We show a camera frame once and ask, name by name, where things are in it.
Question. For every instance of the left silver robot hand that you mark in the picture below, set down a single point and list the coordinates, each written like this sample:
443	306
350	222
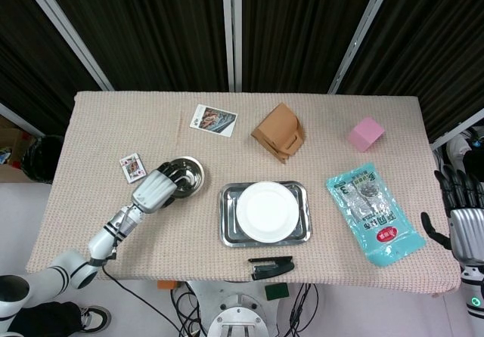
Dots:
153	191

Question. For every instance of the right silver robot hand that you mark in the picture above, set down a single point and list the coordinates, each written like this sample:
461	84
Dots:
469	231

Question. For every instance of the stainless steel bowl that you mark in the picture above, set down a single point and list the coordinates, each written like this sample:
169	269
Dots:
194	174

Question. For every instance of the white round plate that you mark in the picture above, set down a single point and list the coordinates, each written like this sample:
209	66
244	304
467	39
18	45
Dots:
266	210

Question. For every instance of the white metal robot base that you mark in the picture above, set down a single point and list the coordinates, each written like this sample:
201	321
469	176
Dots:
236	314

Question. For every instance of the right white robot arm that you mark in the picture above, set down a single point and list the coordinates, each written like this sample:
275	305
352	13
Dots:
474	295

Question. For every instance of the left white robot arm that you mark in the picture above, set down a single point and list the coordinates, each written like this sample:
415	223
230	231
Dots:
100	242

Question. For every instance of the rectangular stainless steel tray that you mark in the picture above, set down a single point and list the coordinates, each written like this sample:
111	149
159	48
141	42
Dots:
304	235

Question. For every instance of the playing card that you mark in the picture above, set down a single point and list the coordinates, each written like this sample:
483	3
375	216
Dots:
133	167

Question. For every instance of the beige woven tablecloth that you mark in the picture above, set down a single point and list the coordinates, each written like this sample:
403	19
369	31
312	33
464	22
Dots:
113	125

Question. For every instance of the white and black machine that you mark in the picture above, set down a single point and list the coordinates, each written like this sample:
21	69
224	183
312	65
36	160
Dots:
459	152

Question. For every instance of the printed photo card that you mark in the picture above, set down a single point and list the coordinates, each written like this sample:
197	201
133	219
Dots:
213	120

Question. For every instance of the orange block under table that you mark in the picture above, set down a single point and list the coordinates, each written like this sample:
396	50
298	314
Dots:
166	285

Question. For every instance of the teal snack pouch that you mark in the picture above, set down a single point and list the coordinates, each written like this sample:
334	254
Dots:
372	212

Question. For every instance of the black trash bin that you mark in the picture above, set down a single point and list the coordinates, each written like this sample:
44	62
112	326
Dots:
43	159

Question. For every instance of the brown paper box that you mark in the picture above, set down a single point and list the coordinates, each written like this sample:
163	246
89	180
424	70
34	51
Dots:
276	131

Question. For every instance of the black and white sneaker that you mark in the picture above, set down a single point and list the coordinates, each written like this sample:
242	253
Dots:
96	319

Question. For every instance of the black stapler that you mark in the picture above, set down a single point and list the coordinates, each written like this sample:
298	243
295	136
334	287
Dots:
270	269

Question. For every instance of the pink foam block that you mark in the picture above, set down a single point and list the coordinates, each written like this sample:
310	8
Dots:
365	133

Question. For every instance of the brown cardboard box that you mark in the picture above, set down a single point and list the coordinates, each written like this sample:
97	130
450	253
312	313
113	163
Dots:
11	140

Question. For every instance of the dark green block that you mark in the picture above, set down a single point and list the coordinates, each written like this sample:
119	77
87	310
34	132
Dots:
277	291

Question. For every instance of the black pleated partition panel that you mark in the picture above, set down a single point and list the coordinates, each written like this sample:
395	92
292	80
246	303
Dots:
295	31
435	50
30	50
151	31

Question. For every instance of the black trouser leg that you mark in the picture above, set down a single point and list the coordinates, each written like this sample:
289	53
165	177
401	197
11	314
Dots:
49	320

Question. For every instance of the gray metal frame post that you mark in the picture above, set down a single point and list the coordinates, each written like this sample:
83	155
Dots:
361	31
231	31
68	31

